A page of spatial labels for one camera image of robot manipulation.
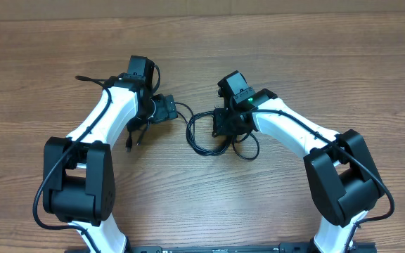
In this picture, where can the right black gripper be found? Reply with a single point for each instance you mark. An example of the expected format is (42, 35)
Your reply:
(221, 130)

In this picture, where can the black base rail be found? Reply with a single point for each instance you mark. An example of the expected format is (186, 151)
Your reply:
(220, 248)

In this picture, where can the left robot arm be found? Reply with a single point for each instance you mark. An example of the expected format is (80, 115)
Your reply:
(78, 188)

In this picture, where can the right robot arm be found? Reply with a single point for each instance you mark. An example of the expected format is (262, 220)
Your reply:
(343, 179)

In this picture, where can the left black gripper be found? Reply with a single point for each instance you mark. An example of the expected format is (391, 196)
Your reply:
(164, 112)

